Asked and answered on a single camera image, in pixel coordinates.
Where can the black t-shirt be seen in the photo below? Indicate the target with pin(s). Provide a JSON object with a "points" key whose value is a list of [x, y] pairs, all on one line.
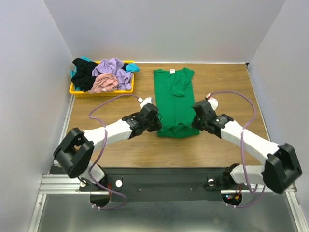
{"points": [[83, 78]]}

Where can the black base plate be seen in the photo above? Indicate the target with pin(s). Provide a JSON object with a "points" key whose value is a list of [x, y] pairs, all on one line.
{"points": [[163, 185]]}

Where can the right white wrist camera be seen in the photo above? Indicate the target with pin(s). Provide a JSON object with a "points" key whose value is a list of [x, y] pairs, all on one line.
{"points": [[213, 102]]}

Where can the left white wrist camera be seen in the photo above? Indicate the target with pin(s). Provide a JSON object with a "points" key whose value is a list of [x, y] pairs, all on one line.
{"points": [[143, 102]]}

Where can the green t-shirt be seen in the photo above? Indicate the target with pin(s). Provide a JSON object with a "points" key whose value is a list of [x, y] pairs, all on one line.
{"points": [[174, 98]]}

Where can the pink t-shirt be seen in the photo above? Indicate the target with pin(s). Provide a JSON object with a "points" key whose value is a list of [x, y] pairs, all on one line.
{"points": [[105, 82]]}

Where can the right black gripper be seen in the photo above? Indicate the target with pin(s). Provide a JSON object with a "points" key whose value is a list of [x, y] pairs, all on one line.
{"points": [[197, 119]]}

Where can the teal t-shirt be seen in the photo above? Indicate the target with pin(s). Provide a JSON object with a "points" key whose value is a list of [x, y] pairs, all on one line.
{"points": [[132, 67]]}

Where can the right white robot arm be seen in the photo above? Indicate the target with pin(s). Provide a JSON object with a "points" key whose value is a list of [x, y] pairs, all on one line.
{"points": [[279, 166]]}

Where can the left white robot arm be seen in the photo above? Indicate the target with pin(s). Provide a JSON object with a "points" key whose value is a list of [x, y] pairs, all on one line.
{"points": [[74, 152]]}

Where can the yellow plastic bin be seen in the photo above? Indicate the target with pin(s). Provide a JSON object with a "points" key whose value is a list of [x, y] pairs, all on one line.
{"points": [[101, 93]]}

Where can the lavender t-shirt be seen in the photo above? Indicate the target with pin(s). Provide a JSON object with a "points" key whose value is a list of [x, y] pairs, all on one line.
{"points": [[115, 67]]}

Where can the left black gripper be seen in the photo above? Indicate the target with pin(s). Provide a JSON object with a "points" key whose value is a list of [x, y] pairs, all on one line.
{"points": [[154, 120]]}

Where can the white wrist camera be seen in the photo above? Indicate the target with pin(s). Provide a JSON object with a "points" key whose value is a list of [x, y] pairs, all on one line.
{"points": [[213, 102], [143, 102]]}

